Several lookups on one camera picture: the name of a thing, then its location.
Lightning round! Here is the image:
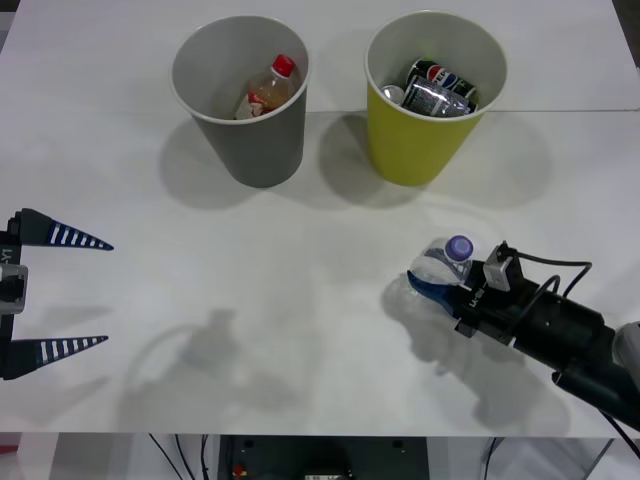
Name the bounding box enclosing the grey plastic waste bin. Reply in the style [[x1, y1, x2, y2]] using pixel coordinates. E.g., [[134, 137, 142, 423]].
[[168, 14, 312, 190]]

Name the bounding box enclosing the clear bottle with purple cap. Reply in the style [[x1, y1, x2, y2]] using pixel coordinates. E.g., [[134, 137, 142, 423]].
[[394, 234, 482, 307]]

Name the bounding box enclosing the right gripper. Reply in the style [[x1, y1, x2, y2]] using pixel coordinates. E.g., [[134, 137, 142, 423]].
[[405, 259, 540, 347]]

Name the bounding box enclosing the crushed silver can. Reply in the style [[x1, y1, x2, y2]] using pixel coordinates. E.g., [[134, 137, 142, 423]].
[[381, 76, 477, 118]]

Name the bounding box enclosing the black can with round logo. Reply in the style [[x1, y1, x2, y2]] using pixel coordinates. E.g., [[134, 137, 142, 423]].
[[407, 57, 480, 99]]

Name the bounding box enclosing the red-capped bottle with amber drink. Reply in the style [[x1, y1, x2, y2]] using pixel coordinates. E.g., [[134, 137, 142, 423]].
[[233, 53, 302, 121]]

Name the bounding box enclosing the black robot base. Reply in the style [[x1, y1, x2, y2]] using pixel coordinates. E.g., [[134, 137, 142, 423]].
[[218, 433, 430, 480]]

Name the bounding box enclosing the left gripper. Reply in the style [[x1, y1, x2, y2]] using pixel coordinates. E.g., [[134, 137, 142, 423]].
[[0, 207, 115, 382]]

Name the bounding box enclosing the yellow-green plastic waste bin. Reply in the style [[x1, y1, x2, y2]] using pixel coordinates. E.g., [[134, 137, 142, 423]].
[[363, 10, 509, 188]]

